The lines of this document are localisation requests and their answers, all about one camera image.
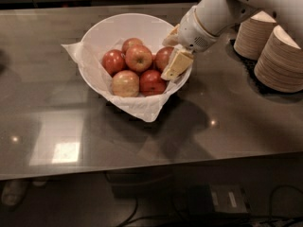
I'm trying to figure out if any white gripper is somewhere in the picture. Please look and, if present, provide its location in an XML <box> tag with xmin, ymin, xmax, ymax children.
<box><xmin>161</xmin><ymin>6</ymin><xmax>217</xmax><ymax>80</ymax></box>

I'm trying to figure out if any red apple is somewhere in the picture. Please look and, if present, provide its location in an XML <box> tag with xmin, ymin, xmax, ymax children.
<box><xmin>154</xmin><ymin>46</ymin><xmax>173</xmax><ymax>72</ymax></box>
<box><xmin>101</xmin><ymin>49</ymin><xmax>126</xmax><ymax>77</ymax></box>
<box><xmin>139</xmin><ymin>70</ymin><xmax>167</xmax><ymax>96</ymax></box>
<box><xmin>122</xmin><ymin>38</ymin><xmax>143</xmax><ymax>53</ymax></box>
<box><xmin>125</xmin><ymin>44</ymin><xmax>152</xmax><ymax>73</ymax></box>

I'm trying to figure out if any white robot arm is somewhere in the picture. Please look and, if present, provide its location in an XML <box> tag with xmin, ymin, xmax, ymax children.
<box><xmin>161</xmin><ymin>0</ymin><xmax>303</xmax><ymax>80</ymax></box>

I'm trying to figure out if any red apple top back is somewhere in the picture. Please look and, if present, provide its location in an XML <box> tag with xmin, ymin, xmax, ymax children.
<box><xmin>122</xmin><ymin>38</ymin><xmax>143</xmax><ymax>53</ymax></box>

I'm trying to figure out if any yellowish apple front left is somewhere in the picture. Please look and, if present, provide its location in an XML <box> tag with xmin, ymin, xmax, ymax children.
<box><xmin>111</xmin><ymin>70</ymin><xmax>139</xmax><ymax>97</ymax></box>

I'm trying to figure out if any white bowl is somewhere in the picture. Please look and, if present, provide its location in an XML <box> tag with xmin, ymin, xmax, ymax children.
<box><xmin>81</xmin><ymin>13</ymin><xmax>191</xmax><ymax>87</ymax></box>

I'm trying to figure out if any black mat under plates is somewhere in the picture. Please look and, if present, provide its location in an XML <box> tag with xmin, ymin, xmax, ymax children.
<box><xmin>229</xmin><ymin>39</ymin><xmax>303</xmax><ymax>96</ymax></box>

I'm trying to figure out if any paper plate stack rear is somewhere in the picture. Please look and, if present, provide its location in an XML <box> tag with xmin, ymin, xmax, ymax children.
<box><xmin>234</xmin><ymin>11</ymin><xmax>276</xmax><ymax>61</ymax></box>

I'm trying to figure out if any paper plate stack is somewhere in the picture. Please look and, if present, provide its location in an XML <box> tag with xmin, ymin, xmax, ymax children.
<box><xmin>234</xmin><ymin>11</ymin><xmax>276</xmax><ymax>61</ymax></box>
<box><xmin>254</xmin><ymin>26</ymin><xmax>303</xmax><ymax>93</ymax></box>

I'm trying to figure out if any white paper liner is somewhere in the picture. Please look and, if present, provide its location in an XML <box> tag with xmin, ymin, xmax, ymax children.
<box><xmin>62</xmin><ymin>42</ymin><xmax>182</xmax><ymax>122</ymax></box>

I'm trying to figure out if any paper plate stack front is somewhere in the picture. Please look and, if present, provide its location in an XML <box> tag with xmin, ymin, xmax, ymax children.
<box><xmin>254</xmin><ymin>26</ymin><xmax>303</xmax><ymax>93</ymax></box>

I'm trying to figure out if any black box under table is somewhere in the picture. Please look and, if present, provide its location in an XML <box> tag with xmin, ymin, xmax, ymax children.
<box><xmin>187</xmin><ymin>184</ymin><xmax>250</xmax><ymax>218</ymax></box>

